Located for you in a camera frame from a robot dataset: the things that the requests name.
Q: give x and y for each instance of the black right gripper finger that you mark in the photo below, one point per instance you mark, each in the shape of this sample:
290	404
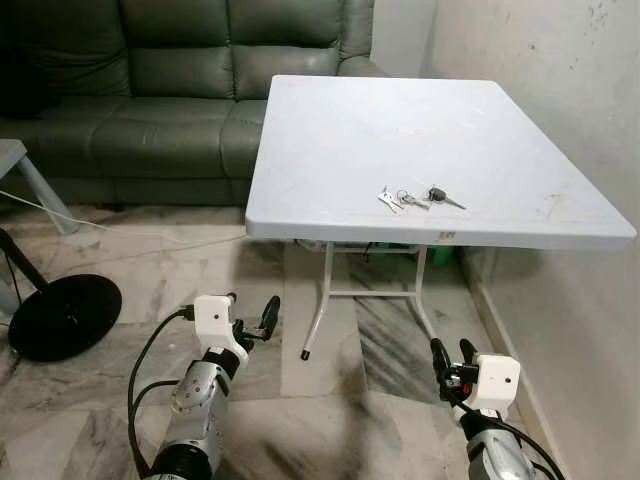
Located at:
440	355
468	352

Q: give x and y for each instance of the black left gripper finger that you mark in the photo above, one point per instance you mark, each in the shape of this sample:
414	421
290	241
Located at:
270	315
231	297

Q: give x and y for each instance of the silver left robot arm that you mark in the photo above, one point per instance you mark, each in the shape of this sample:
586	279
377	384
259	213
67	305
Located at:
200	400

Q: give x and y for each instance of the small green object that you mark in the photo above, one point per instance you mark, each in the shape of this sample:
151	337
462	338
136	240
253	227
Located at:
443	255

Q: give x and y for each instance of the black round stand base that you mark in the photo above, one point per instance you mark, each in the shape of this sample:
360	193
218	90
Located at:
65	320

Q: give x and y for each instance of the dark green leather sofa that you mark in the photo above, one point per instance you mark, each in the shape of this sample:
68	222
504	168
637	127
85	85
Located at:
150	110

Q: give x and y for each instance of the grey side table leg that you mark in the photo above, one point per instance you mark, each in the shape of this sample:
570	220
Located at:
45	195

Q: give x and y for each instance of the white folding table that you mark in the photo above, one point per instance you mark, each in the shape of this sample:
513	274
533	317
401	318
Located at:
400	140

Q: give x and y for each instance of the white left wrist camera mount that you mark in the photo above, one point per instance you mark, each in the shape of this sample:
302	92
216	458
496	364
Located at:
213	318

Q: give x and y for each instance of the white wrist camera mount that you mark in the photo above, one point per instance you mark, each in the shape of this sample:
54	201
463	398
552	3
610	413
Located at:
497	382
213	318

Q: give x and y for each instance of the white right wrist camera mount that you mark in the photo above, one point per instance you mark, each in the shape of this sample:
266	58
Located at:
497	382

